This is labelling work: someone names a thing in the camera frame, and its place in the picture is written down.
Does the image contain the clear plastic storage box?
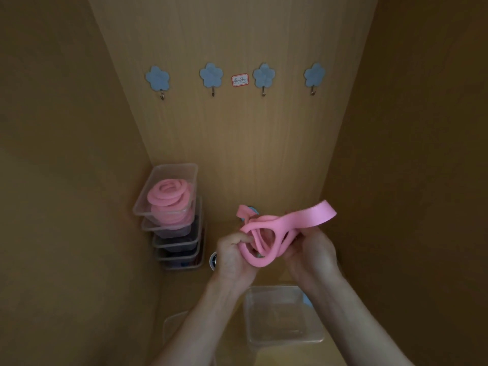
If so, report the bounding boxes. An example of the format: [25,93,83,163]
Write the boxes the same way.
[152,214,203,253]
[141,196,202,239]
[155,228,204,263]
[162,240,206,272]

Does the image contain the person's left forearm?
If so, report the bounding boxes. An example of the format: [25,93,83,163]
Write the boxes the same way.
[150,276,254,366]

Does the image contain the blue flower wall hook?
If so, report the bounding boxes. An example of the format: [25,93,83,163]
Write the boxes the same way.
[253,63,276,97]
[199,63,225,97]
[145,65,171,100]
[304,63,326,96]

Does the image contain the pink elastic band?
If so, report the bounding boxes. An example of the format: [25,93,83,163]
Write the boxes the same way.
[236,200,338,268]
[147,178,193,226]

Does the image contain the clear box with pink coil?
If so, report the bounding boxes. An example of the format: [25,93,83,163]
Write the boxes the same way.
[132,162,199,227]

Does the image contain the coiled pink elastic band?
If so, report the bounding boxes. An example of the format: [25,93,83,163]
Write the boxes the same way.
[147,178,193,226]

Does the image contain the person's left hand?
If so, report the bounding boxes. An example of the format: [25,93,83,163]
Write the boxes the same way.
[213,231,260,287]

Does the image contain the person's right forearm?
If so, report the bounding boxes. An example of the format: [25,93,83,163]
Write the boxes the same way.
[301,268,414,366]

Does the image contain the person's right hand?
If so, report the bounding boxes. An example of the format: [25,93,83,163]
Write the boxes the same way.
[283,226,341,291]

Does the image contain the empty clear plastic box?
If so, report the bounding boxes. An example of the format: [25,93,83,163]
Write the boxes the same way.
[243,285,325,345]

